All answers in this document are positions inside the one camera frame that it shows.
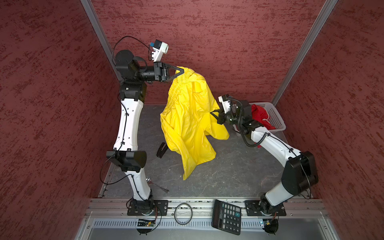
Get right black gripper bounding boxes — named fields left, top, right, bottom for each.
left=211, top=107, right=244, bottom=126

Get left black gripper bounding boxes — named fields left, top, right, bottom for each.
left=135, top=62, right=184, bottom=82

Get yellow shorts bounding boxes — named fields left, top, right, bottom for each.
left=161, top=68, right=230, bottom=180

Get red shorts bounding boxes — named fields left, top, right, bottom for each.
left=252, top=105, right=276, bottom=130

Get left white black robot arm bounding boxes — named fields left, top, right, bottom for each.
left=106, top=50, right=185, bottom=216

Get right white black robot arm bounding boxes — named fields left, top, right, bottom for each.
left=210, top=99, right=319, bottom=216

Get white plastic basket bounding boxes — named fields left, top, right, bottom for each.
left=242, top=102, right=286, bottom=134

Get metal spoon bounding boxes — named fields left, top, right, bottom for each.
left=146, top=178, right=169, bottom=193

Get black calculator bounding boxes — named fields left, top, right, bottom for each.
left=212, top=200, right=242, bottom=236

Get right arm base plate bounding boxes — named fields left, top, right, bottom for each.
left=245, top=200, right=287, bottom=217

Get grey ring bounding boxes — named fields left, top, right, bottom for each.
left=174, top=202, right=193, bottom=226

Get left aluminium corner post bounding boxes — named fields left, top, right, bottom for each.
left=81, top=0, right=123, bottom=83

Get aluminium corner post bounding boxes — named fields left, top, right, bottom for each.
left=272, top=0, right=338, bottom=106
left=81, top=0, right=123, bottom=83

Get right circuit board with wires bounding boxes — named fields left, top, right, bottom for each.
left=263, top=213, right=279, bottom=235

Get circuit board with wires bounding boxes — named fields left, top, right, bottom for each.
left=136, top=206, right=163, bottom=235
left=263, top=213, right=279, bottom=235

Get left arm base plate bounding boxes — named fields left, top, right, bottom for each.
left=127, top=200, right=169, bottom=216

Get left circuit board with wires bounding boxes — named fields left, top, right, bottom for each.
left=136, top=206, right=163, bottom=235

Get aluminium front frame rail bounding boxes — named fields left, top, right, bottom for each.
left=75, top=198, right=339, bottom=240

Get right aluminium corner post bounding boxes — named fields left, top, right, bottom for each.
left=272, top=0, right=338, bottom=106

